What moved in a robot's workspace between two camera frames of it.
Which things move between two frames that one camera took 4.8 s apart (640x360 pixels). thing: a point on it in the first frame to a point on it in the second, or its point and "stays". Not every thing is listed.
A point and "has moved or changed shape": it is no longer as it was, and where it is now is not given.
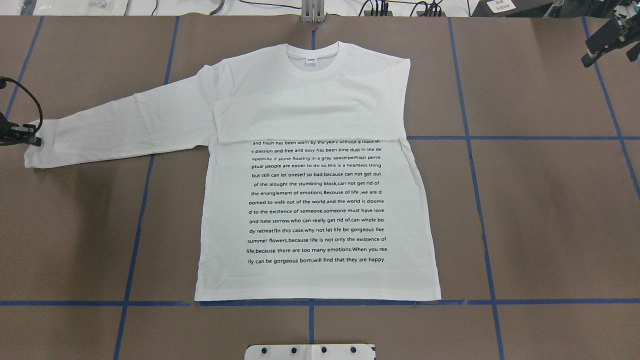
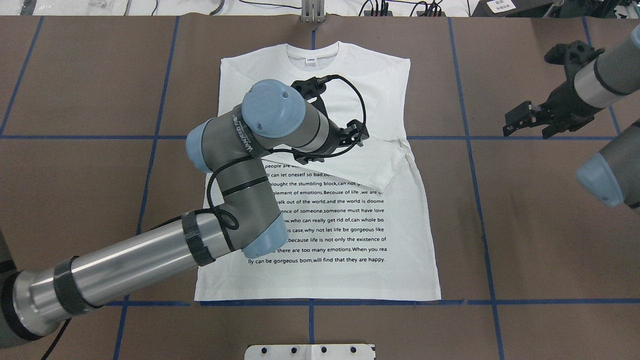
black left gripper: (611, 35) to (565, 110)
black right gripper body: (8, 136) to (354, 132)
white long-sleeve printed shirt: (314, 191) has moved or changed shape
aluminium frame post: (313, 11) stays
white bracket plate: (310, 352) stays
